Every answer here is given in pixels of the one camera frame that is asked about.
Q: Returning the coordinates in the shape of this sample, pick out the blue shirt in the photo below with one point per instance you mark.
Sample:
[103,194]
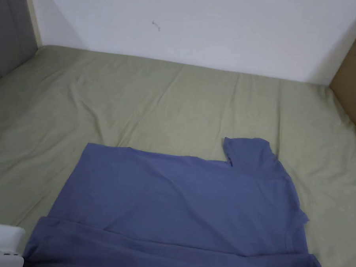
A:
[176,209]

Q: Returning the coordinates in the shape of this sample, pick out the bed with pale green sheet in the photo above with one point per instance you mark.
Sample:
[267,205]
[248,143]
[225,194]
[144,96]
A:
[137,97]

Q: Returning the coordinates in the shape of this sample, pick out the grey padded headboard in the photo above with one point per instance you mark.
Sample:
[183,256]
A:
[5,26]

